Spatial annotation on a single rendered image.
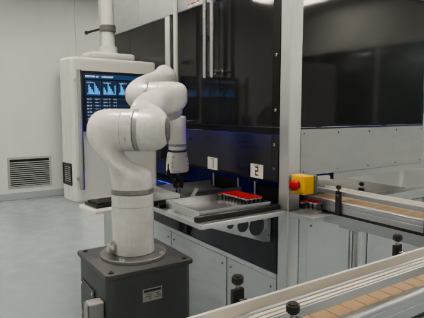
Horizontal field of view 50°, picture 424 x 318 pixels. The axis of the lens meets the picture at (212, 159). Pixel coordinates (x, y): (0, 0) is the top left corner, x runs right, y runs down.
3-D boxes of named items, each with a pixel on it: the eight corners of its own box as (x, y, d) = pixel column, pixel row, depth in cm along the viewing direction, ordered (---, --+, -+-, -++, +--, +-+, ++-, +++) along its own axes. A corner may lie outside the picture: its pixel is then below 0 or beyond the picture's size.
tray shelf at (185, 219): (206, 188, 242) (206, 185, 242) (299, 212, 184) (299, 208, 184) (122, 197, 215) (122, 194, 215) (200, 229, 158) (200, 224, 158)
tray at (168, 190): (211, 186, 238) (211, 179, 237) (241, 194, 216) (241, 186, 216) (153, 192, 219) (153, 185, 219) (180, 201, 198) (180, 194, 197)
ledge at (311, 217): (313, 211, 186) (313, 207, 186) (338, 217, 175) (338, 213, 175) (288, 216, 178) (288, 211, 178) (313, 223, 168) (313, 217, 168)
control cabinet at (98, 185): (141, 188, 277) (139, 58, 268) (158, 192, 262) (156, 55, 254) (60, 198, 245) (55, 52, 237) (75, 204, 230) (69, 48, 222)
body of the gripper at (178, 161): (182, 147, 214) (183, 170, 215) (163, 148, 209) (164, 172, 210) (190, 148, 208) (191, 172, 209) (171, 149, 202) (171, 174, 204)
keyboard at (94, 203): (152, 194, 254) (152, 190, 253) (166, 198, 243) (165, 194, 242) (84, 204, 228) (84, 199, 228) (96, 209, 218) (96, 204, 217)
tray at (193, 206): (232, 199, 203) (233, 191, 203) (270, 209, 182) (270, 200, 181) (165, 207, 185) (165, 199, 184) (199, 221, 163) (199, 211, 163)
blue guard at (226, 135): (105, 147, 343) (104, 123, 341) (279, 180, 183) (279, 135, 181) (104, 147, 342) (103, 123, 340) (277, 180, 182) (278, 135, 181)
